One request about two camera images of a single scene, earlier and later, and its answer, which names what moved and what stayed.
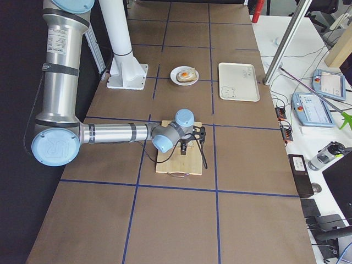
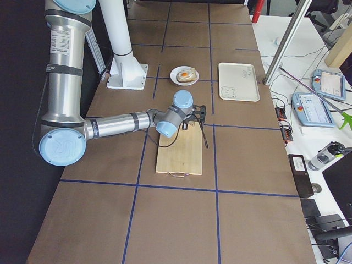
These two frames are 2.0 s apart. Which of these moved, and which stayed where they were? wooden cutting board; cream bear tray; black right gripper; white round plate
Moved: black right gripper
Stayed: wooden cutting board; cream bear tray; white round plate
